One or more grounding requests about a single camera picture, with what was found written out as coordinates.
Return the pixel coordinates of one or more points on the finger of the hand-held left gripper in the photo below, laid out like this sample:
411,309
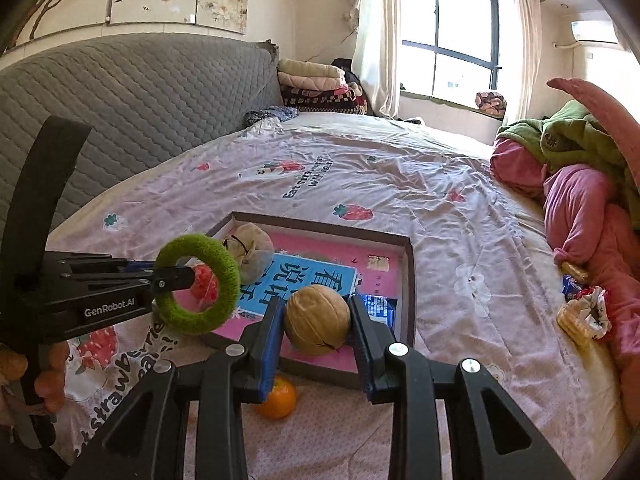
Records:
140,265
170,280

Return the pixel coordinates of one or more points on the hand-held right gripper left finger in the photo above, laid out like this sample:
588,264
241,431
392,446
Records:
270,350

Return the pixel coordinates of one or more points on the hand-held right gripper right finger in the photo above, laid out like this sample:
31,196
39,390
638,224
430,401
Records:
362,350

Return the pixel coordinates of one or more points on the red mesh ball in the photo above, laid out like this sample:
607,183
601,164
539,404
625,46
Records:
202,277

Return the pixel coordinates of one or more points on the green fuzzy scrunchie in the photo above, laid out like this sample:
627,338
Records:
197,246

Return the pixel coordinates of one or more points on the blue snack packet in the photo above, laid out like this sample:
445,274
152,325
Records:
382,308

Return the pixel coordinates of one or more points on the brown walnut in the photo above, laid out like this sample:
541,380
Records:
317,320

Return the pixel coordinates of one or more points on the brown shallow cardboard box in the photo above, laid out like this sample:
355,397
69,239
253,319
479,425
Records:
409,285

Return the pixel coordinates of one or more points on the beige organza scrunchie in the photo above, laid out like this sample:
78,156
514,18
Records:
250,245

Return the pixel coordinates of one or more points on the person's left hand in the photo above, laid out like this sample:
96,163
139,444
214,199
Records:
52,385

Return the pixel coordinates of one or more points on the small orange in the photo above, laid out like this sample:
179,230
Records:
280,400

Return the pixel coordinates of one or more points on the pink children's book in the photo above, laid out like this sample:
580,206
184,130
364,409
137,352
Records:
310,246

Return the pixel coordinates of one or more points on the grey quilted headboard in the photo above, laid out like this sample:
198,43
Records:
125,110

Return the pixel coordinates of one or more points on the strawberry printed bed sheet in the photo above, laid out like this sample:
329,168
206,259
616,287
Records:
475,210

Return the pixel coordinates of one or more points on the blue patterned cloth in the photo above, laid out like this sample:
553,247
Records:
267,116

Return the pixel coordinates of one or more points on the yellow wafer biscuit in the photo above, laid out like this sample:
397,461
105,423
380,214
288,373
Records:
572,270
575,327

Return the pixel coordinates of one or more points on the small blue packet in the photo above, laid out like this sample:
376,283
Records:
571,287

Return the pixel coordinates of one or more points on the dark floral folded blanket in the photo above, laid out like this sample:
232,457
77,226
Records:
325,105

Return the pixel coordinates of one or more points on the floral scrunchie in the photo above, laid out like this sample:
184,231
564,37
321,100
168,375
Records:
600,310

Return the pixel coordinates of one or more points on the pink folded blanket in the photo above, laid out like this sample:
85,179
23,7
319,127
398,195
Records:
320,91

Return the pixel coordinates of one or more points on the beige folded blanket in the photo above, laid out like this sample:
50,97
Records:
310,71

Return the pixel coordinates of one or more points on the pink quilt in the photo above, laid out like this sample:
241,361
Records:
580,200

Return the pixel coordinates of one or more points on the dark clothes pile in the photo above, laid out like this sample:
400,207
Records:
347,70

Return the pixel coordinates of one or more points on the folded cloth on windowsill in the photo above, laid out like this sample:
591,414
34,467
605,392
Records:
491,103

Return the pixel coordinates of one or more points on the green garment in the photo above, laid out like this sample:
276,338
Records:
575,135

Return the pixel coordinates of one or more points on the white curtain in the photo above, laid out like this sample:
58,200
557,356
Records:
525,50
375,35

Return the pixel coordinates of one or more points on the dark framed window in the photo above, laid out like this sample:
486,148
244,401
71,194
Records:
465,35

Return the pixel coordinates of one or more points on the dusty pink fabric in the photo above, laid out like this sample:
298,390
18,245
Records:
605,110

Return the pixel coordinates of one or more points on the white air conditioner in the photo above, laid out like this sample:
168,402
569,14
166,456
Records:
595,32

